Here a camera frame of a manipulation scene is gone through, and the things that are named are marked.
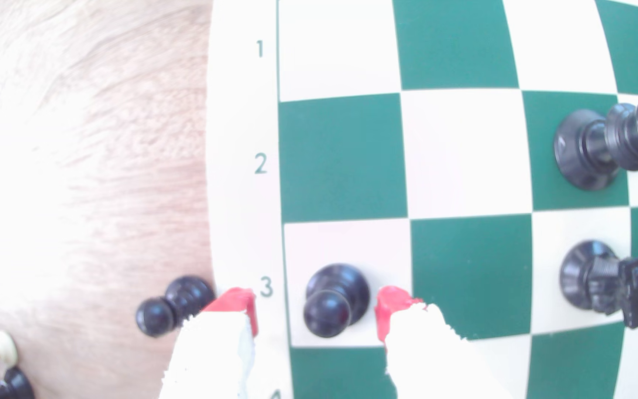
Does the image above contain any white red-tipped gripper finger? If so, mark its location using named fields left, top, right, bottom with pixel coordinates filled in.
left=375, top=285, right=514, bottom=399
left=158, top=287, right=259, bottom=399

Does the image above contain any black chess pawn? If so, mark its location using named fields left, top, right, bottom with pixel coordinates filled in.
left=302, top=263, right=371, bottom=339
left=135, top=275, right=217, bottom=339

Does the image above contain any black chess knight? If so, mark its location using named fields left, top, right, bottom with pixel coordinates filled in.
left=559, top=239, right=638, bottom=329

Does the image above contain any black chess piece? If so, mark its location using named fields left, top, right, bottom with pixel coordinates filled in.
left=0, top=366, right=36, bottom=399

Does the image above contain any green and white chess mat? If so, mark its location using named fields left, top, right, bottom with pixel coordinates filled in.
left=206, top=0, right=638, bottom=399

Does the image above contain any black chess queen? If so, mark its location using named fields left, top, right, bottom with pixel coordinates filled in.
left=553, top=91, right=638, bottom=192

